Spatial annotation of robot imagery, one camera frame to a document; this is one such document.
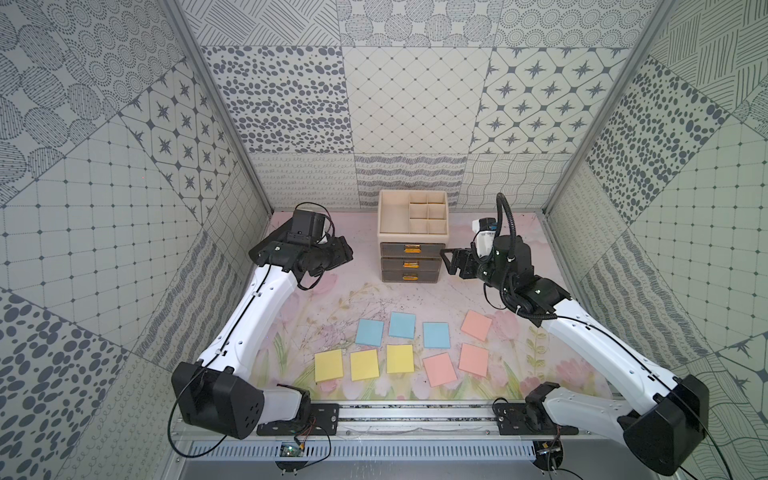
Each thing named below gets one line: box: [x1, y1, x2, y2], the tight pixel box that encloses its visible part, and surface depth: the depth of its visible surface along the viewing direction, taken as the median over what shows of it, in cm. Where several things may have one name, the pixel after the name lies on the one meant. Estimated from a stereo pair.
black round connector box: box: [532, 439, 564, 471], surface depth 73 cm
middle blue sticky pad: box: [388, 311, 416, 339], surface depth 92 cm
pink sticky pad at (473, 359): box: [458, 343, 489, 377], surface depth 86 cm
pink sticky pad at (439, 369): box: [422, 352, 458, 388], surface depth 84 cm
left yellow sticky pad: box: [314, 349, 343, 383], surface depth 84 cm
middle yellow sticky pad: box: [350, 349, 379, 381], surface depth 84 cm
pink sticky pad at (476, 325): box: [460, 310, 492, 341], surface depth 92 cm
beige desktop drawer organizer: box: [377, 190, 449, 283], surface depth 88 cm
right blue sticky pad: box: [422, 322, 451, 349], surface depth 90 cm
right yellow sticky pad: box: [386, 344, 414, 373], surface depth 86 cm
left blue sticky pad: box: [355, 318, 384, 347], surface depth 90 cm
